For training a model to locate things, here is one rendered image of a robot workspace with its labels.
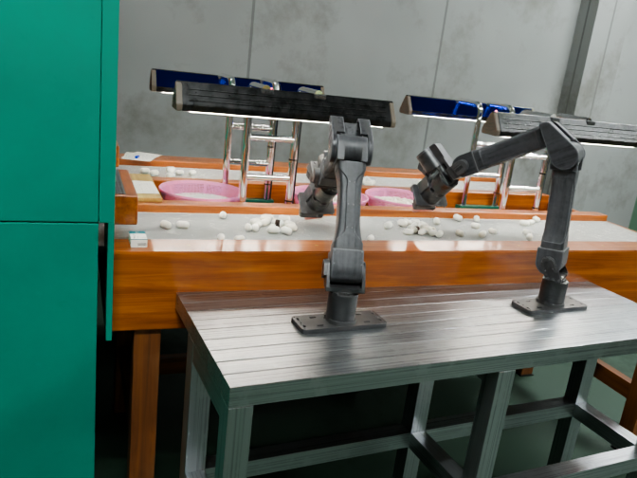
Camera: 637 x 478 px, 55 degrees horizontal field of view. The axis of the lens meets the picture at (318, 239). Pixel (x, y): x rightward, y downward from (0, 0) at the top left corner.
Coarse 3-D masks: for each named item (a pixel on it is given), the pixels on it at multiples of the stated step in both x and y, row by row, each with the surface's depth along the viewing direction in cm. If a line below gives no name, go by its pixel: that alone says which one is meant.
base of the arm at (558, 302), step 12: (540, 288) 155; (552, 288) 152; (564, 288) 152; (516, 300) 155; (528, 300) 156; (540, 300) 155; (552, 300) 153; (564, 300) 160; (576, 300) 161; (528, 312) 150; (540, 312) 151; (552, 312) 152
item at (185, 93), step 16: (176, 80) 155; (176, 96) 154; (192, 96) 155; (208, 96) 157; (224, 96) 159; (240, 96) 160; (256, 96) 162; (272, 96) 164; (288, 96) 165; (304, 96) 167; (336, 96) 171; (208, 112) 157; (224, 112) 158; (240, 112) 160; (256, 112) 161; (272, 112) 163; (288, 112) 164; (304, 112) 166; (320, 112) 168; (336, 112) 170; (352, 112) 172; (368, 112) 174; (384, 112) 175
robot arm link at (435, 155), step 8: (432, 144) 164; (440, 144) 166; (424, 152) 165; (432, 152) 164; (440, 152) 163; (424, 160) 165; (432, 160) 164; (440, 160) 164; (448, 160) 164; (464, 160) 158; (424, 168) 166; (432, 168) 164; (448, 168) 160; (456, 168) 159; (464, 168) 157; (456, 176) 160
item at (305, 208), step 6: (300, 198) 173; (312, 198) 169; (300, 204) 172; (306, 204) 172; (312, 204) 170; (318, 204) 169; (324, 204) 169; (330, 204) 175; (300, 210) 171; (306, 210) 172; (312, 210) 172; (318, 210) 172; (324, 210) 174; (330, 210) 174
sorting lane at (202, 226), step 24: (144, 216) 168; (168, 216) 170; (192, 216) 173; (216, 216) 176; (240, 216) 179; (336, 216) 193; (360, 216) 196; (408, 240) 176; (432, 240) 179; (456, 240) 182; (480, 240) 185; (504, 240) 189; (576, 240) 200; (600, 240) 203; (624, 240) 207
